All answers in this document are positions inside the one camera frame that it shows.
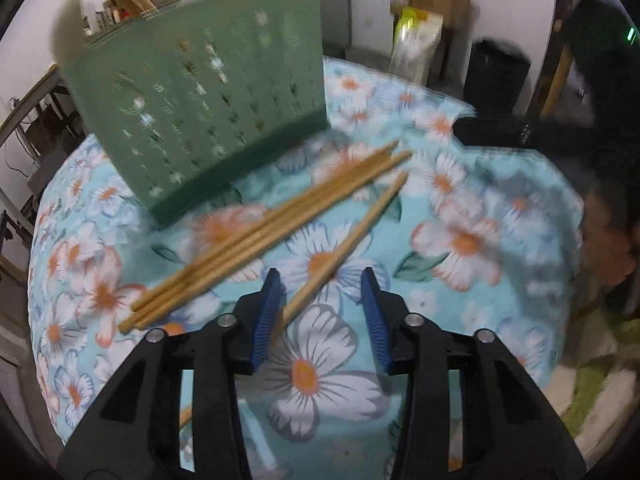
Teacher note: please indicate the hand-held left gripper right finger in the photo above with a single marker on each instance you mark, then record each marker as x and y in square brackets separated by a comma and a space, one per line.
[375, 325]

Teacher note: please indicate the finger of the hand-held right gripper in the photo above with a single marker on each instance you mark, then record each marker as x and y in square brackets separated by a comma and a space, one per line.
[490, 134]

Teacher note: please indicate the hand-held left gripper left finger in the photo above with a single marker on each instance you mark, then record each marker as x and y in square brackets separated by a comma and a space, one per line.
[264, 320]

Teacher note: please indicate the green plastic utensil holder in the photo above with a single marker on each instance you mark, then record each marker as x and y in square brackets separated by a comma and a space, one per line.
[210, 110]

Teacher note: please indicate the person's right hand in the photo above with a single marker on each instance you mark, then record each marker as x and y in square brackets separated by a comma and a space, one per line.
[605, 245]

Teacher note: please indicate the black bin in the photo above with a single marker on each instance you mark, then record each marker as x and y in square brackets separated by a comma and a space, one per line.
[500, 75]

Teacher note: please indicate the floral blue blanket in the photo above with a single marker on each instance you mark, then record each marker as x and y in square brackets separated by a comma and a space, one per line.
[450, 240]

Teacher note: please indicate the yellow white rice bag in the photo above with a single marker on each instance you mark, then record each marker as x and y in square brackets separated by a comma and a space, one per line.
[415, 45]

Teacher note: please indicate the cardboard box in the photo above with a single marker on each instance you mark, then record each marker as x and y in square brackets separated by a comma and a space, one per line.
[440, 2]

